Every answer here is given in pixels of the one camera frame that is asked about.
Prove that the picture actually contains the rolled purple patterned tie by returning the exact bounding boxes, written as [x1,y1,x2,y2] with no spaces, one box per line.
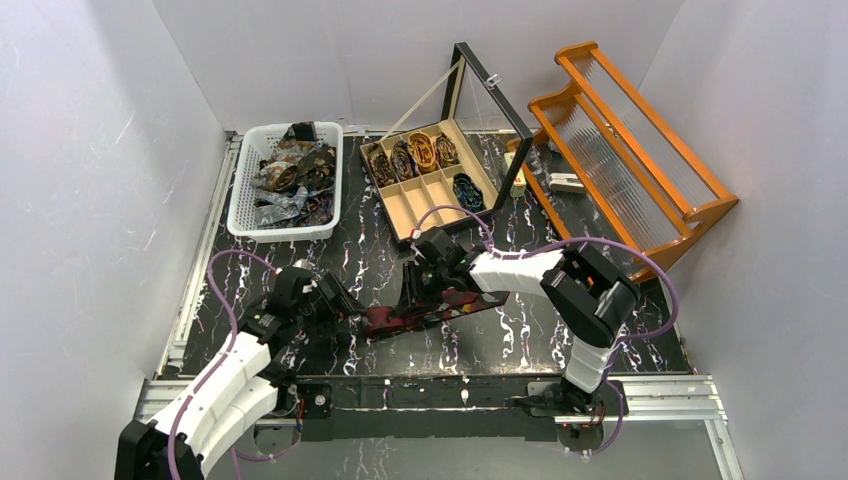
[390,140,418,181]

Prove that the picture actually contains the rolled orange tie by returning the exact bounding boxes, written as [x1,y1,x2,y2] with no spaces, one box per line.
[407,132,439,174]

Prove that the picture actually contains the wooden tie storage box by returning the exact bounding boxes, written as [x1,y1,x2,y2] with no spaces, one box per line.
[360,121,470,243]

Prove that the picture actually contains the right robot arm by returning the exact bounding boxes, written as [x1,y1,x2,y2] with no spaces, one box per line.
[396,228,641,414]

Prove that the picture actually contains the orange wooden rack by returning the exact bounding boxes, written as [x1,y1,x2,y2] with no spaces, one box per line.
[528,42,739,269]

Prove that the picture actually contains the pile of patterned ties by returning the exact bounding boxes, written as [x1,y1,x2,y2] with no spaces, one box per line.
[250,122,336,229]

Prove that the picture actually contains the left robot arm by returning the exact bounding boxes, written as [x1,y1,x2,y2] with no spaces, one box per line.
[114,265,366,479]

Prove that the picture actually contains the purple cable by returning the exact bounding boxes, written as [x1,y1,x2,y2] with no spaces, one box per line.
[410,205,680,458]
[165,250,303,480]

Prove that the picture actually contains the glass box lid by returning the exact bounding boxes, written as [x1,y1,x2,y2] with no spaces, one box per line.
[441,42,533,210]

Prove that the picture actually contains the small cream box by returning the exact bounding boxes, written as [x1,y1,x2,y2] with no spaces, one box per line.
[504,152,527,199]

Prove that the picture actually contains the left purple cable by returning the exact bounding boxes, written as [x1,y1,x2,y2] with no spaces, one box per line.
[165,250,303,480]

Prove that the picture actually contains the red patterned tie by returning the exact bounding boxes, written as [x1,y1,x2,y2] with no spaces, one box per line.
[362,288,511,339]

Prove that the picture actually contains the rolled brown patterned tie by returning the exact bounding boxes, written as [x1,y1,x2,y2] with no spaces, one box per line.
[433,133,460,169]

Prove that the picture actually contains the blue green tie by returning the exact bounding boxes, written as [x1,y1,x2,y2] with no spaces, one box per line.
[452,173,486,213]

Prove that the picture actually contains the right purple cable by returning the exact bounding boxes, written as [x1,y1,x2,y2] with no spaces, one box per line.
[410,205,680,458]

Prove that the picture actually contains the white stapler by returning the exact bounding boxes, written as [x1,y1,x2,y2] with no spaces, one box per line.
[548,172,586,194]

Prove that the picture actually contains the rolled dark striped tie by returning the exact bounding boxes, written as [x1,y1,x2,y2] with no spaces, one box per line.
[367,143,396,188]

